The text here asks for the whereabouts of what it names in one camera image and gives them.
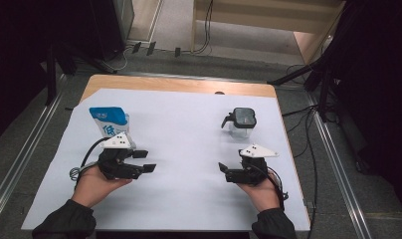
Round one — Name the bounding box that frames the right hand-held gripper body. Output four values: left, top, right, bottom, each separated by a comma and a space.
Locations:
225, 143, 280, 186

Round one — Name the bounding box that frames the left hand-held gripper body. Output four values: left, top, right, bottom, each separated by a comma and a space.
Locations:
98, 131, 145, 181

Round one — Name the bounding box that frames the person's right hand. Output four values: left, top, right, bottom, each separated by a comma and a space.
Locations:
236, 167, 283, 213

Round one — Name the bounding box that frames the person's left hand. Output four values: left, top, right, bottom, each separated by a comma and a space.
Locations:
72, 164, 133, 209

